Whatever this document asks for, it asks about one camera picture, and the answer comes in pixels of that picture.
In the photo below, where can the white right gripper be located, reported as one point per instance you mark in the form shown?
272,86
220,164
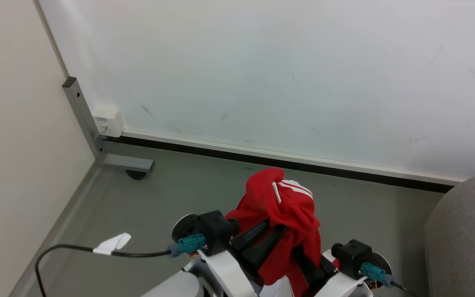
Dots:
340,286

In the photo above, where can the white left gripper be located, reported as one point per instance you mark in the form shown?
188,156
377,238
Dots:
226,272

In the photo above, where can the red clothing with white stripes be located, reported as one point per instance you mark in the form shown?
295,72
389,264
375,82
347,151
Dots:
291,214

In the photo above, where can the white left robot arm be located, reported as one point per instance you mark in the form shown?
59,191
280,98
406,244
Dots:
175,286

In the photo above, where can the white and black skirting strip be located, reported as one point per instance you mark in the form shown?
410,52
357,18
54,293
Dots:
262,156

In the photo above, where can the black caster wheel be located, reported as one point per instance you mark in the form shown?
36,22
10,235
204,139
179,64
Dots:
136,175

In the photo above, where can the white tape tag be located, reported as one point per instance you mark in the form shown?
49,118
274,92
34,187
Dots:
111,244

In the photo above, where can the grey fabric sofa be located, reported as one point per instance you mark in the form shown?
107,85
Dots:
468,239

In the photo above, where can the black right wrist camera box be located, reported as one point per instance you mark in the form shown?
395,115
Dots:
353,255

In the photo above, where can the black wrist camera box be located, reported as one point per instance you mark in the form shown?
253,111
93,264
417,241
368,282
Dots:
217,231
353,255

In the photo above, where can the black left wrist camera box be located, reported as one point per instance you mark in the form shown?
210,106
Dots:
217,231

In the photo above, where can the white wall box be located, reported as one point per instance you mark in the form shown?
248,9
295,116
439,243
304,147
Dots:
109,120

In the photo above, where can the grey metal frame post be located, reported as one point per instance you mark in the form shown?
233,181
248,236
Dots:
81,111

